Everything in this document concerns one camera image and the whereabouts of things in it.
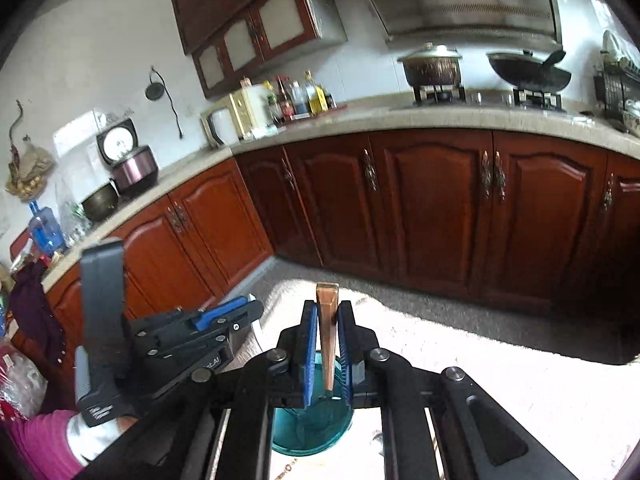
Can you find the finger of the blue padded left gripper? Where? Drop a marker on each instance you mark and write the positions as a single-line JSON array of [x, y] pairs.
[[208, 317]]

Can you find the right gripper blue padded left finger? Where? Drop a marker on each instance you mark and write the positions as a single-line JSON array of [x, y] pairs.
[[307, 349]]

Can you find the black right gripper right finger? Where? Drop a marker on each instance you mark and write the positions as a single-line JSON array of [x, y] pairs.
[[353, 367]]

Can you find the person's left hand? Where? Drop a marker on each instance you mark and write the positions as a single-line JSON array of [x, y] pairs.
[[124, 423]]

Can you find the teal rimmed white utensil holder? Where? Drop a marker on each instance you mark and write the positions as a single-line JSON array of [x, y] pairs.
[[302, 432]]

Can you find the blue water bottle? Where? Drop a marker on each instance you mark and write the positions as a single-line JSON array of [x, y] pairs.
[[44, 230]]

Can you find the dark metal bowl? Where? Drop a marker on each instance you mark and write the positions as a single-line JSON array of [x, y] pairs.
[[101, 203]]

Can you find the purple rice cooker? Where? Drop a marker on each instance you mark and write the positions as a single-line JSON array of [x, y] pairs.
[[132, 166]]

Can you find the white electric kettle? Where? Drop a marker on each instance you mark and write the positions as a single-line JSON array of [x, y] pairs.
[[222, 127]]

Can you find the dark wood lower cabinets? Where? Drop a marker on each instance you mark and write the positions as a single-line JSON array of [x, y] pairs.
[[517, 221]]

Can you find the yellow oil bottle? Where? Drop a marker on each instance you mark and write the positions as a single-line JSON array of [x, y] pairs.
[[315, 95]]

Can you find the gas stove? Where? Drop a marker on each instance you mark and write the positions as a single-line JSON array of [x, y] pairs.
[[429, 96]]

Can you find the pink quilted tablecloth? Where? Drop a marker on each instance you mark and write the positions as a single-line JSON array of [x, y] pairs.
[[436, 403]]

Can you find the steel lidded cooking pot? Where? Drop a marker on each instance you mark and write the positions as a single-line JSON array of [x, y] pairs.
[[432, 65]]

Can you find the dark wood upper cabinet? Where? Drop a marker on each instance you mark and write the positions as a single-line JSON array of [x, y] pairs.
[[232, 39]]

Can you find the black wok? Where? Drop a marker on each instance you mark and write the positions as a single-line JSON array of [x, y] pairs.
[[525, 72]]

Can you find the range hood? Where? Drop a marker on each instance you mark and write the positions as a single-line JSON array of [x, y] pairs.
[[529, 24]]

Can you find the black dish rack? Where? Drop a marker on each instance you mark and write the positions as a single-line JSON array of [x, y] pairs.
[[616, 83]]

